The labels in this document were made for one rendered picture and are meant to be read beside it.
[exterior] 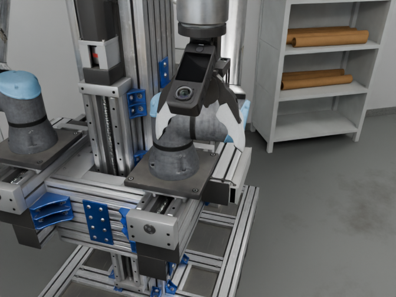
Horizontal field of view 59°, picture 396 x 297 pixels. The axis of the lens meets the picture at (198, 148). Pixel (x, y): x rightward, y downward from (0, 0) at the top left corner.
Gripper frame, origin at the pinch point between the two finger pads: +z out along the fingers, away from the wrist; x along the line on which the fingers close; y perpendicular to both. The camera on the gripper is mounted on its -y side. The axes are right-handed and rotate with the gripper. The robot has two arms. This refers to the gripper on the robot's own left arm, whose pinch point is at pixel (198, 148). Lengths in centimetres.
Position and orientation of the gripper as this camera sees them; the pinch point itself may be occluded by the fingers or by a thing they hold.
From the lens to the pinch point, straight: 59.8
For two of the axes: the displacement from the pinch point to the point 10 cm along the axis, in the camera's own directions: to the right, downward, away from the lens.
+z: 0.0, 8.6, 5.1
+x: -9.6, -1.5, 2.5
